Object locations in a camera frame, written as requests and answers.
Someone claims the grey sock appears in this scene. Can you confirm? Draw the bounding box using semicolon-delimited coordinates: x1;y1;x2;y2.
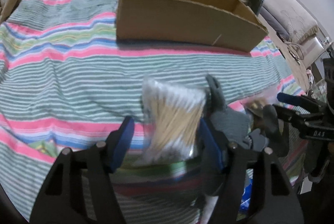
200;73;269;196

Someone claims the black phone on stand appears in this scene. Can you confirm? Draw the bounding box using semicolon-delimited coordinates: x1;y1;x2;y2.
249;0;264;16

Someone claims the bag of cotton swabs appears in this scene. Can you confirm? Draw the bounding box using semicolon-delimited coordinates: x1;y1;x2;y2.
134;77;207;166

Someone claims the white pillow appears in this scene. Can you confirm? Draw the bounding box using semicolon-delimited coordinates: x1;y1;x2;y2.
263;0;319;44

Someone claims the striped colourful towel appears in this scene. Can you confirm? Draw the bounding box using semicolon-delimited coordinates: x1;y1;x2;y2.
1;0;304;223

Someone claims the clear bag with snacks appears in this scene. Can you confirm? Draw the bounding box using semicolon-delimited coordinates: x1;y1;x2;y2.
240;86;278;130

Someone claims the blue Vinda tissue pack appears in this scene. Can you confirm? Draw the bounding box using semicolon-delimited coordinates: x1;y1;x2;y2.
239;176;253;214

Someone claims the brown cardboard box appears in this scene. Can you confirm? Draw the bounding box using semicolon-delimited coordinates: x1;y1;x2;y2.
116;0;268;53

